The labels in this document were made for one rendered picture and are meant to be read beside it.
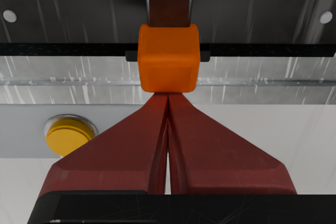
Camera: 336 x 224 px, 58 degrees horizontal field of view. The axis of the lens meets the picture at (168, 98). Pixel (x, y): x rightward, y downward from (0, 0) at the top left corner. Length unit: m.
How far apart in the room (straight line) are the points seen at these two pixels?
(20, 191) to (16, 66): 0.34
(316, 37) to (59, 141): 0.21
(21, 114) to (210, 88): 0.16
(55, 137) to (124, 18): 0.12
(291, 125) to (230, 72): 0.21
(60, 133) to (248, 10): 0.18
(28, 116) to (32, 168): 0.23
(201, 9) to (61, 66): 0.11
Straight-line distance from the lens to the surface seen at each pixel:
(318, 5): 0.22
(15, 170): 0.53
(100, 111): 0.26
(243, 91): 0.25
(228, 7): 0.20
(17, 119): 0.29
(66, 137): 0.27
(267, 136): 0.44
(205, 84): 0.24
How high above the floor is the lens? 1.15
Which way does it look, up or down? 52 degrees down
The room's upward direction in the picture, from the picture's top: 180 degrees clockwise
